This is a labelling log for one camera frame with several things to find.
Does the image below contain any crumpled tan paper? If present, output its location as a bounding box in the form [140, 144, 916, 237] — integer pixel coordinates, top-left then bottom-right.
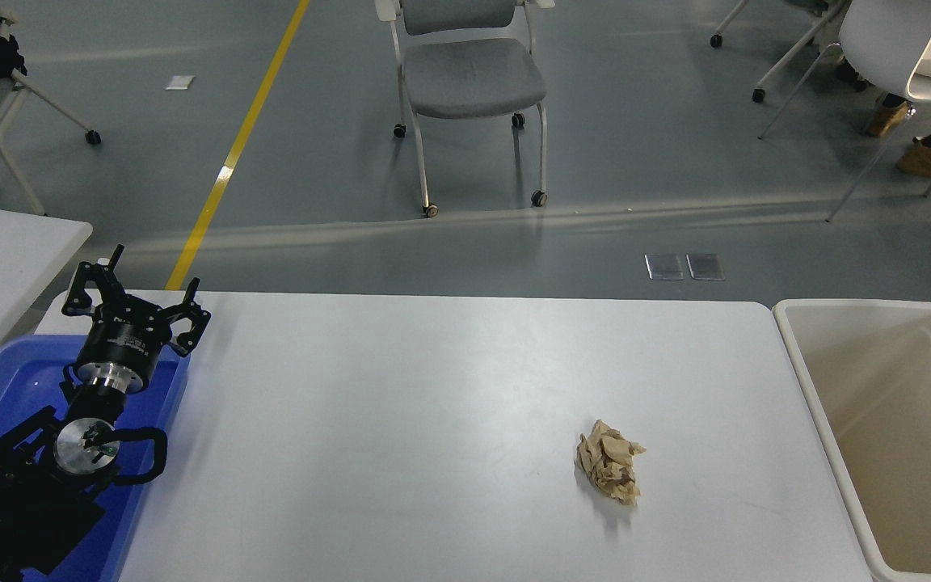
[575, 419, 647, 508]

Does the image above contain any large pale plastic bin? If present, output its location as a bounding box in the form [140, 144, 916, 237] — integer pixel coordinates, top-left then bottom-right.
[773, 297, 931, 582]

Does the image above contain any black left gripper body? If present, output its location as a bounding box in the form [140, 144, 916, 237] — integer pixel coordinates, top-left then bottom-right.
[74, 312, 166, 381]

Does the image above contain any person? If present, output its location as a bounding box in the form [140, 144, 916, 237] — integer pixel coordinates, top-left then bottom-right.
[864, 0, 931, 180]

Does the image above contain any white wheeled chair base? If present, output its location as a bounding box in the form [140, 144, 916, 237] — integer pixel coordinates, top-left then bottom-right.
[710, 0, 850, 104]

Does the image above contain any white shell chair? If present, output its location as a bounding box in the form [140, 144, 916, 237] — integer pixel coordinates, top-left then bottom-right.
[759, 0, 931, 221]

